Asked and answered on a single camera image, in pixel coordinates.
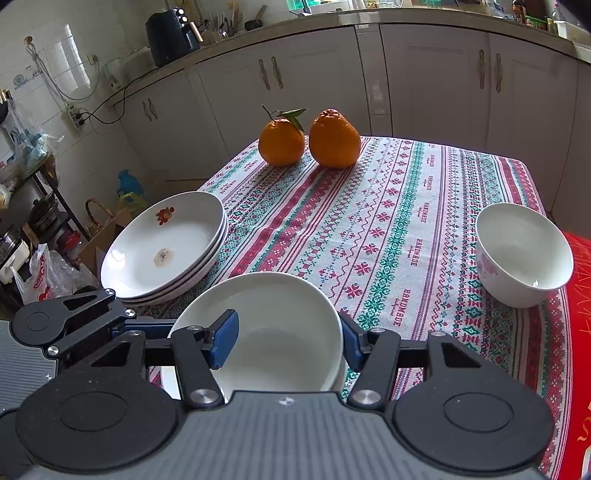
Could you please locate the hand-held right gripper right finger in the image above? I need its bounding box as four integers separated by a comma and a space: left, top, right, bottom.
338, 311, 482, 411

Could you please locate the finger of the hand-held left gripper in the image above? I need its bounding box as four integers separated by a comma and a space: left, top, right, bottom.
46, 287, 175, 361

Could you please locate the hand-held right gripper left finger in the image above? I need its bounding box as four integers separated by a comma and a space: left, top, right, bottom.
90, 308, 240, 411

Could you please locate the white ceramic bowl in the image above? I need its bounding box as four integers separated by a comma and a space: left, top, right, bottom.
161, 318, 348, 401
168, 271, 345, 402

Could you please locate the white stained fruit print plate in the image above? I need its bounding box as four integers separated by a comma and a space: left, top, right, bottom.
100, 191, 226, 290

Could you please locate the brown cardboard box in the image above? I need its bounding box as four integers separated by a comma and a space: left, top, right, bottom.
78, 210, 134, 278

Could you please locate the white and red plastic bag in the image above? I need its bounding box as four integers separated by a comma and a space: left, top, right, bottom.
11, 243, 88, 303

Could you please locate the white rice cooker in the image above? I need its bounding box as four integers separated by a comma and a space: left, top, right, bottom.
0, 226, 31, 284

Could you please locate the patterned striped tablecloth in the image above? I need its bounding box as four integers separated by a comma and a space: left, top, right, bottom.
139, 135, 573, 480

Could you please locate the yellow plastic bag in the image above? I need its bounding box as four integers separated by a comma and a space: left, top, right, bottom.
117, 191, 148, 213

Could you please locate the wicker basket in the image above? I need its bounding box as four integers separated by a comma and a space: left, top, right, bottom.
85, 198, 116, 236

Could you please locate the black metal rack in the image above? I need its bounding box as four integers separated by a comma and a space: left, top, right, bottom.
0, 157, 90, 278

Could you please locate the dark cooking pot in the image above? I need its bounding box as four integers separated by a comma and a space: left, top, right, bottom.
28, 198, 58, 232

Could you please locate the white bowl pink flower print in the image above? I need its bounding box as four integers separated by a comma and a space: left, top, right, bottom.
475, 202, 574, 309

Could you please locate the orange with green leaves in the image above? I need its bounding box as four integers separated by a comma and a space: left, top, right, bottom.
259, 105, 309, 168

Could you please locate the large bumpy orange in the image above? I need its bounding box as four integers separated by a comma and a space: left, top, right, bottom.
308, 108, 362, 169

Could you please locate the clear plastic bag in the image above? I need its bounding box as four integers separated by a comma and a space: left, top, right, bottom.
0, 99, 61, 171

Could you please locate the white power strip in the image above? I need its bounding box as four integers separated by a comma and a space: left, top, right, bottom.
66, 104, 89, 131

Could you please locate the red printed cloth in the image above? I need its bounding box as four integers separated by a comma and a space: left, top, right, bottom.
547, 231, 591, 480

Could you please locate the clear plastic jug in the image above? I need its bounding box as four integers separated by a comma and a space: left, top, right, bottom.
102, 58, 127, 90

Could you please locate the black air fryer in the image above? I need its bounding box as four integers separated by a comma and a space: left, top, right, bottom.
145, 8, 202, 68

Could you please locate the utensil holder with utensils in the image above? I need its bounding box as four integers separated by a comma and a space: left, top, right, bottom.
203, 0, 243, 44

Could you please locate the dark pan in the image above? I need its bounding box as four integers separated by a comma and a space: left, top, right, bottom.
244, 6, 269, 31

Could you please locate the white plastic container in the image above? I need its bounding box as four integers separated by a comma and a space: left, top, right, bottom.
554, 19, 591, 43

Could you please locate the black power cable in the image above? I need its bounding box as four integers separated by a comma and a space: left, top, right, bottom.
76, 69, 153, 125

